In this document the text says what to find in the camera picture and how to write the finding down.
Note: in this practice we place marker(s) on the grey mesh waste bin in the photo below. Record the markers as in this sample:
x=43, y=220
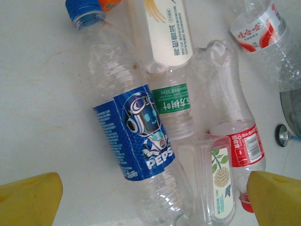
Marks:
x=294, y=110

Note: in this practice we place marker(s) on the clear bottle red white label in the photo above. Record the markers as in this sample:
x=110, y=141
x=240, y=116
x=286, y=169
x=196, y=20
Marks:
x=256, y=30

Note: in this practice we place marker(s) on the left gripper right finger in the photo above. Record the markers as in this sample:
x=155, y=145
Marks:
x=277, y=200

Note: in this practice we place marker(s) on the square clear bottle flower label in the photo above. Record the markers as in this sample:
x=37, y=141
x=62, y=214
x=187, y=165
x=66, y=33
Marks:
x=221, y=181

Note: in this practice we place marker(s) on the Pepsi bottle robot print label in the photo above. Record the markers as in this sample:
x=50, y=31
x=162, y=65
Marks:
x=138, y=131

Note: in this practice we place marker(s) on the clear bottle cream label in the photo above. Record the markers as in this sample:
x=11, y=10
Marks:
x=169, y=30

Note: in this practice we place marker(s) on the blue stethoscope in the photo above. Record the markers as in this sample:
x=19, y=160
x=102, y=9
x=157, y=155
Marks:
x=282, y=135

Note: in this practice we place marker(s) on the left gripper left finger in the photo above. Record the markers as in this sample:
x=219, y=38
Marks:
x=28, y=200

